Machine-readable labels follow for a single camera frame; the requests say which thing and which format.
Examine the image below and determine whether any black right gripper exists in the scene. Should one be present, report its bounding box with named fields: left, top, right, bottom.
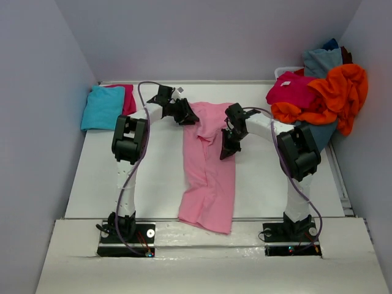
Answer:
left=219, top=127, right=247, bottom=160

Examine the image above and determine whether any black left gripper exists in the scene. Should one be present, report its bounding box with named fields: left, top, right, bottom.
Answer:
left=167, top=97, right=199, bottom=126

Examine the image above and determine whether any light pink t-shirt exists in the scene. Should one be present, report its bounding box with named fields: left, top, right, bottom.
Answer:
left=178, top=102, right=236, bottom=235

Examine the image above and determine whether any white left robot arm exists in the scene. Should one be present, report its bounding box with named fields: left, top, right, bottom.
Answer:
left=108, top=82, right=199, bottom=243

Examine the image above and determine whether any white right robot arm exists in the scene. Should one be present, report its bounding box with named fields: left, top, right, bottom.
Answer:
left=220, top=104, right=321, bottom=243

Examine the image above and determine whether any folded magenta t-shirt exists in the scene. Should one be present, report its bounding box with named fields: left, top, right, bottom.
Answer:
left=105, top=84, right=137, bottom=116

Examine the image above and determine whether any crumpled magenta t-shirt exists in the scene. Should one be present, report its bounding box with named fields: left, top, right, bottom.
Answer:
left=266, top=70, right=315, bottom=108

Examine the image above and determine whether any white laundry basket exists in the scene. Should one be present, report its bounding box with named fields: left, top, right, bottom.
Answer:
left=274, top=67, right=304, bottom=80

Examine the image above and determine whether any folded turquoise t-shirt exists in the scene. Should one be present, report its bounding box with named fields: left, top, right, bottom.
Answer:
left=80, top=86, right=125, bottom=132

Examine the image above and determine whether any grey-blue t-shirt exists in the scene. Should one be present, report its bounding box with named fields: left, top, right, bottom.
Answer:
left=302, top=48, right=342, bottom=78

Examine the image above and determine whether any crumpled orange t-shirt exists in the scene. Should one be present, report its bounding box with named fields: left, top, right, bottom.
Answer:
left=271, top=64, right=368, bottom=136

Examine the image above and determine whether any dark blue t-shirt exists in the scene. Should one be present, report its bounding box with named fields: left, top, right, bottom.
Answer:
left=322, top=38, right=339, bottom=51

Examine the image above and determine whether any maroon t-shirt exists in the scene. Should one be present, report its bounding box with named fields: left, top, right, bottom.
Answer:
left=341, top=47, right=353, bottom=64

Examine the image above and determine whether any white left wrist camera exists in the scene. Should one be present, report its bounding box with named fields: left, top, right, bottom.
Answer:
left=175, top=87, right=184, bottom=99

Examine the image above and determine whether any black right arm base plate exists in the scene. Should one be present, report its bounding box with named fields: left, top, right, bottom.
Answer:
left=258, top=222, right=322, bottom=257

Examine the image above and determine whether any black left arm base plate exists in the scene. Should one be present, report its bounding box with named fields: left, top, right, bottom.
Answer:
left=96, top=221, right=156, bottom=258

